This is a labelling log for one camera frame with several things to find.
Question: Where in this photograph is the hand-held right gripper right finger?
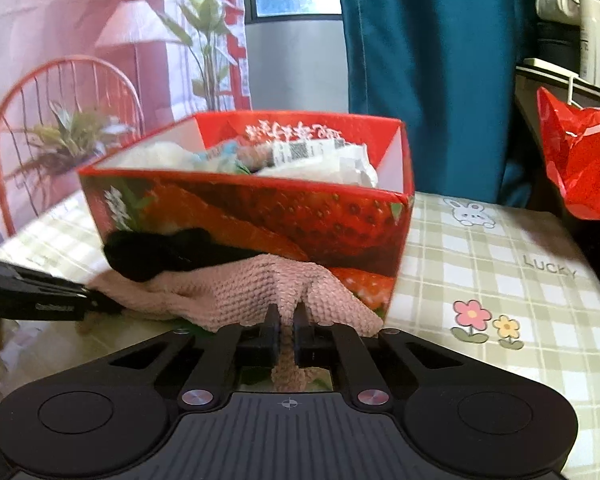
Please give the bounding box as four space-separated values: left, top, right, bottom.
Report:
292 304 456 408

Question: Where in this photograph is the teal curtain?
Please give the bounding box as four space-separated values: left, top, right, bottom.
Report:
335 0 551 208

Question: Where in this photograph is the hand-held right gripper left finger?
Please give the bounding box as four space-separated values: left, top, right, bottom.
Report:
107 304 282 408

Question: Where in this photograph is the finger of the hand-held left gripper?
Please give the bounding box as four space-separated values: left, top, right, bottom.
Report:
0 284 122 322
0 256 88 295

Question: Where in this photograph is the pink knit cloth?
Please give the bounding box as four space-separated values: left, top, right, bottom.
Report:
77 252 386 393

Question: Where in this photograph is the black cloth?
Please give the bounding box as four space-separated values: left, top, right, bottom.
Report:
102 227 261 283

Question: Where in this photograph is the white fluffy cloth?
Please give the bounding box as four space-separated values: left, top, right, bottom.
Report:
107 139 208 171

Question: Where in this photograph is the printed red curtain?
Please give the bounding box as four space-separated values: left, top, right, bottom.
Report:
0 0 253 256

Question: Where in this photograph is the light blue white pouch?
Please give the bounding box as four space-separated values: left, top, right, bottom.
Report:
195 141 253 177

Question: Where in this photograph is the white tube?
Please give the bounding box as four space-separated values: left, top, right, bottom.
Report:
577 0 600 86

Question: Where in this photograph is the dark shelf unit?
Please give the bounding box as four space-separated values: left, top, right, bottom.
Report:
514 20 600 111

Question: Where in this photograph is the white parcel with label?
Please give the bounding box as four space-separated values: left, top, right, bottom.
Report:
270 136 368 168

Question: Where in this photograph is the printed checkered bed sheet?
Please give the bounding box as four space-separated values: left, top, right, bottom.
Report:
0 192 600 480

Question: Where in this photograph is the red plastic bag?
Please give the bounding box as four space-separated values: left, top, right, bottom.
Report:
536 86 600 221

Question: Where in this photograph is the red cardboard box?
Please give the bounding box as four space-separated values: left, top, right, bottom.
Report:
77 109 416 321

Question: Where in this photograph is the white crumpled plastic bag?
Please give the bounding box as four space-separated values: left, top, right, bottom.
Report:
254 152 381 190

